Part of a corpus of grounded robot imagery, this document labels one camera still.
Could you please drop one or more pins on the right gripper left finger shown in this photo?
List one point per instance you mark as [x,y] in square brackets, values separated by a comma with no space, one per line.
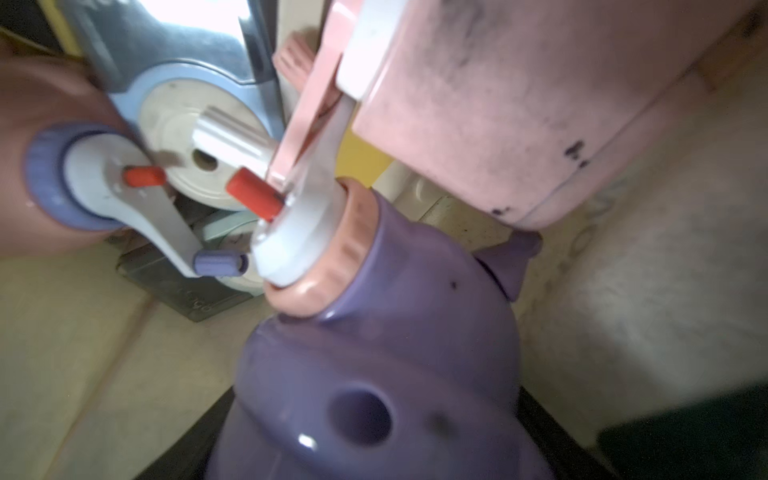
[188,457]

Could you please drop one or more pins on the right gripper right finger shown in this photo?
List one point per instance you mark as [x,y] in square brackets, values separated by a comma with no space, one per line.
[565,456]

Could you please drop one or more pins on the cream canvas tote bag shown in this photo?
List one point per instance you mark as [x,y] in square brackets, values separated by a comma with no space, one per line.
[651,296]

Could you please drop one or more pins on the purple pencil sharpener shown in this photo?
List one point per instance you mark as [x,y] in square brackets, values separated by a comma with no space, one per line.
[413,372]

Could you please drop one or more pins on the pink pencil sharpener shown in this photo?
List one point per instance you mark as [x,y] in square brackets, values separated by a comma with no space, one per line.
[522,109]

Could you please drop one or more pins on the peach round pencil sharpener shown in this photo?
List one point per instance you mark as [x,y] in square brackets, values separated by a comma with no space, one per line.
[71,175]

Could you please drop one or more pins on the blue grey pencil sharpener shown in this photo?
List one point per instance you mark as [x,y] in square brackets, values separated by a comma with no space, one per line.
[164,63]

